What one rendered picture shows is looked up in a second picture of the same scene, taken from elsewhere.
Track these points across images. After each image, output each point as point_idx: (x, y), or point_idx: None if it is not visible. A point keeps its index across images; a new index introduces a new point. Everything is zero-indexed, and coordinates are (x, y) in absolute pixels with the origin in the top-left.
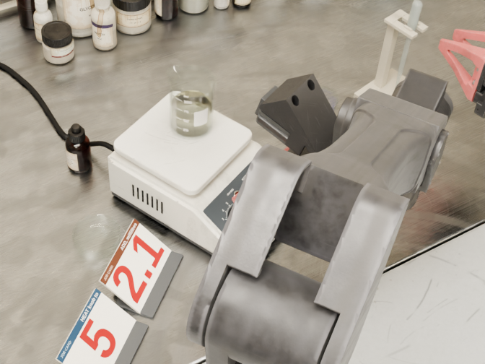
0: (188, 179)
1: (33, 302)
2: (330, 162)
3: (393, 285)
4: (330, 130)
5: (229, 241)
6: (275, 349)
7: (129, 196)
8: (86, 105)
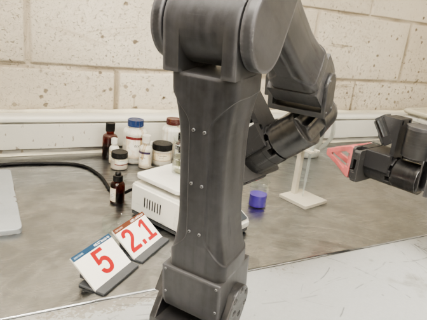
0: (177, 187)
1: (67, 247)
2: None
3: (304, 267)
4: (264, 109)
5: None
6: (214, 4)
7: (142, 209)
8: (128, 183)
